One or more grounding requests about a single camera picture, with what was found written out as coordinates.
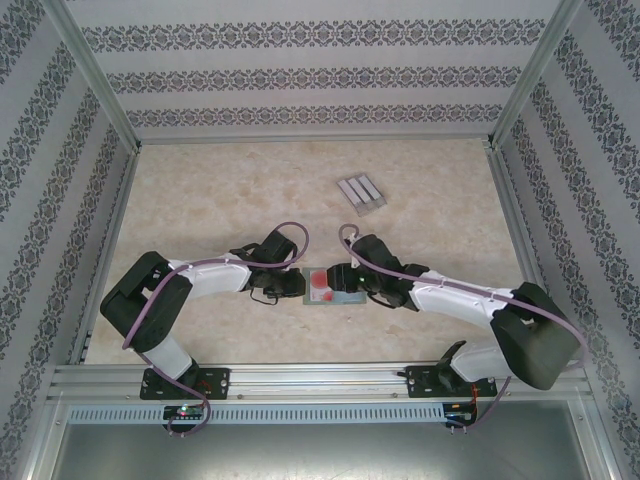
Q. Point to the aluminium frame post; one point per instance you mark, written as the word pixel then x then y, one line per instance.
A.
pixel 90 65
pixel 535 65

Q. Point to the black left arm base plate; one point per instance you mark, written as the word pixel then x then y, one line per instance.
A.
pixel 215 380

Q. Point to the right controller board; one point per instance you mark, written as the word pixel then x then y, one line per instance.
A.
pixel 460 417

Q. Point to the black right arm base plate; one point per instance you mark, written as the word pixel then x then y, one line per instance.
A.
pixel 422 382

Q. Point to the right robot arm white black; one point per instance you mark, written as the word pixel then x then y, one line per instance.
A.
pixel 450 295

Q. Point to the left controller board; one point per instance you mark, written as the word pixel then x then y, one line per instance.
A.
pixel 182 411

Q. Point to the aluminium mounting rail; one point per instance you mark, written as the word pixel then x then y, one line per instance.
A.
pixel 310 380

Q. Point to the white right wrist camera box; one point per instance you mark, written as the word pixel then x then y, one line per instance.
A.
pixel 355 256

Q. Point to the clear acrylic card stand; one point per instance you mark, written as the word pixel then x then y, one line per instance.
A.
pixel 360 192

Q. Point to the grey-green card holder wallet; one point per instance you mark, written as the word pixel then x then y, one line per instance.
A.
pixel 350 299

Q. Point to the aluminium side rail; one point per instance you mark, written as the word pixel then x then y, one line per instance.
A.
pixel 119 200
pixel 511 200

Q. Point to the red credit card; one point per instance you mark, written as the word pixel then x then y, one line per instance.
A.
pixel 317 282

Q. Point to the grey metal sheet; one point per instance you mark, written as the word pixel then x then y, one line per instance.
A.
pixel 320 455

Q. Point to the controller board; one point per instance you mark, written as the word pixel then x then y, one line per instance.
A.
pixel 182 411
pixel 460 417

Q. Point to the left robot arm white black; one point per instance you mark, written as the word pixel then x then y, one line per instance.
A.
pixel 215 277

